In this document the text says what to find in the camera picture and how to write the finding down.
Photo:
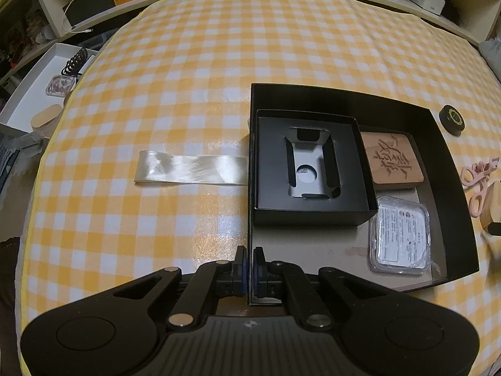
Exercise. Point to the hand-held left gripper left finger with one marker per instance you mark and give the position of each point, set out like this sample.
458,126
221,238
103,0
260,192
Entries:
243,278

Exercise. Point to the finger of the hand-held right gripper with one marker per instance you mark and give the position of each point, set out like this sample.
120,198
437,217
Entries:
495,229

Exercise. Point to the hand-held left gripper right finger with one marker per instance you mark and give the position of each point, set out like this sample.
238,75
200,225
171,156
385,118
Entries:
256,278

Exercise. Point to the oval wooden brush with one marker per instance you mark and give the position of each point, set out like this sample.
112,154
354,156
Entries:
494,211

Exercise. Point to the pink eyelash curler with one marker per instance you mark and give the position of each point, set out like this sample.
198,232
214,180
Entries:
469,175

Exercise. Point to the clear plastic case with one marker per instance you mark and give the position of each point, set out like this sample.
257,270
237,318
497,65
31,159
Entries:
399,235

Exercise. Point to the small black box with insert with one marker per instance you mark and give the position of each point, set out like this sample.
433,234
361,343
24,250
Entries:
274,164

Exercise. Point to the black round jar gold print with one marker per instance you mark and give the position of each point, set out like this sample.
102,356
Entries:
452,119

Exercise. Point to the carved wooden block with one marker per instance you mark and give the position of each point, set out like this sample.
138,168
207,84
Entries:
391,160

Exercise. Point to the large black box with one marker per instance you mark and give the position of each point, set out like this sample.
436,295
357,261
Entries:
336,98

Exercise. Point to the grey pillow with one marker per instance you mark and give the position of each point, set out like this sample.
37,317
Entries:
491,53

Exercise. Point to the yellow checked blanket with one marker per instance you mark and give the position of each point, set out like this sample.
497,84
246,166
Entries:
156,86

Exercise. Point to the black fluffy item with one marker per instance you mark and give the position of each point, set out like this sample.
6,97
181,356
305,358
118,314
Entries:
453,11

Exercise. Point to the oval wooden piece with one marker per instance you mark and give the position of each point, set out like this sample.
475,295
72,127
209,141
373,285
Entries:
47,116

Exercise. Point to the clear case with pink contents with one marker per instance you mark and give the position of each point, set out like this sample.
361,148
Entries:
60,85

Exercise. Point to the black hair claw clip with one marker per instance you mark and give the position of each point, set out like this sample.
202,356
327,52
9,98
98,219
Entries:
74,62

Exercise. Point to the white open box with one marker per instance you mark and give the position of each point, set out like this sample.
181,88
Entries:
23,102

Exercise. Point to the black box on shelf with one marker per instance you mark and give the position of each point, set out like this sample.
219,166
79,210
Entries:
92,8

